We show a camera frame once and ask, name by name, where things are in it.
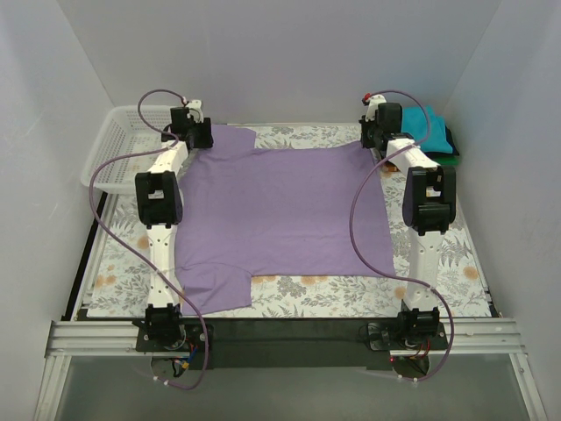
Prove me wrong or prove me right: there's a green folded t shirt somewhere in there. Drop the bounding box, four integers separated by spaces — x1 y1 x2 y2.
434 156 460 168

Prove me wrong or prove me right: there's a teal folded t shirt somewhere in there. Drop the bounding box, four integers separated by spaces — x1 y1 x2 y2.
401 106 453 154

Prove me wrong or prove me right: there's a black folded t shirt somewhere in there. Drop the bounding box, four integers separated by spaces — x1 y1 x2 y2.
424 125 460 161

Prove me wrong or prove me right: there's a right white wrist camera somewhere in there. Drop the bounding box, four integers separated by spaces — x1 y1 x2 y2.
362 93 387 122

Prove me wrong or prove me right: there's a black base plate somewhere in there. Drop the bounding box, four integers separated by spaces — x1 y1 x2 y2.
136 317 452 369

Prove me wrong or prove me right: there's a purple t shirt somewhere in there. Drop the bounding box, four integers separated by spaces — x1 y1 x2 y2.
174 125 394 315

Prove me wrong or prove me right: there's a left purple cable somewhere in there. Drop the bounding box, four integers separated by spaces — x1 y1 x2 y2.
88 89 213 391

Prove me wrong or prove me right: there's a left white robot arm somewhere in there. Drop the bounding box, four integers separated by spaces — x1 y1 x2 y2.
134 100 213 350

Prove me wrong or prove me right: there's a white plastic basket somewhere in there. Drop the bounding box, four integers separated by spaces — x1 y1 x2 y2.
81 105 171 195

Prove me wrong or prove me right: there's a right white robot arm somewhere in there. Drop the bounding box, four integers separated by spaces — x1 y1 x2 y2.
359 95 457 347

